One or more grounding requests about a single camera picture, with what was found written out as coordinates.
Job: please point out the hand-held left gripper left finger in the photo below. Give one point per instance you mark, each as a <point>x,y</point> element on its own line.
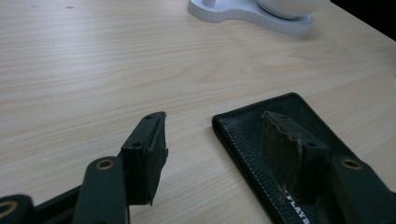
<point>144,161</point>

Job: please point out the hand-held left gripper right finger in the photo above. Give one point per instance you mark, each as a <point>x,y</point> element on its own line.
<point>289,155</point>

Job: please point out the white stand with pole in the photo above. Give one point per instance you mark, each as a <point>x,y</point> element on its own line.
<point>236,14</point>

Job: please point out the black cube object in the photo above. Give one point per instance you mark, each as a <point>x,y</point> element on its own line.
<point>243,130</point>

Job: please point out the white bowl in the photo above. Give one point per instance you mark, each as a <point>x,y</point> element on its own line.
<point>289,7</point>

